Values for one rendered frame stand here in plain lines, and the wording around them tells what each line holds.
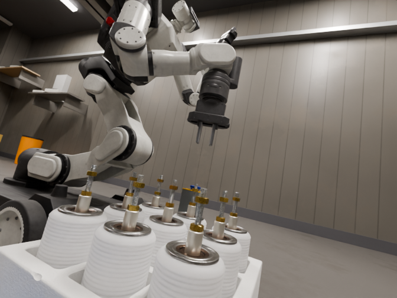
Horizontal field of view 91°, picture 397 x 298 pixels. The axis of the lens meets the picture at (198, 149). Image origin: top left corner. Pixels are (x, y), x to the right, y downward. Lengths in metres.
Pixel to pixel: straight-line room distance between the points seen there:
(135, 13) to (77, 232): 0.60
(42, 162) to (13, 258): 0.67
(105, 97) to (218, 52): 0.53
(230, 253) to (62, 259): 0.27
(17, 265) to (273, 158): 2.68
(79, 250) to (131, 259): 0.12
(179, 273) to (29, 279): 0.22
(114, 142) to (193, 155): 2.36
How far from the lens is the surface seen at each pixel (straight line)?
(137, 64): 0.59
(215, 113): 0.56
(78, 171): 0.97
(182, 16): 1.02
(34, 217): 0.71
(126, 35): 0.61
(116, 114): 0.90
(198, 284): 0.27
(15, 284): 0.43
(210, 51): 0.60
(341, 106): 3.14
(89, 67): 1.13
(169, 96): 3.65
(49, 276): 0.38
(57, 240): 0.42
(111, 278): 0.34
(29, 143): 5.06
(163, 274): 0.28
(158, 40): 0.90
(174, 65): 0.60
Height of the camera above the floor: 0.35
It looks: 9 degrees up
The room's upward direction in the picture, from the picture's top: 11 degrees clockwise
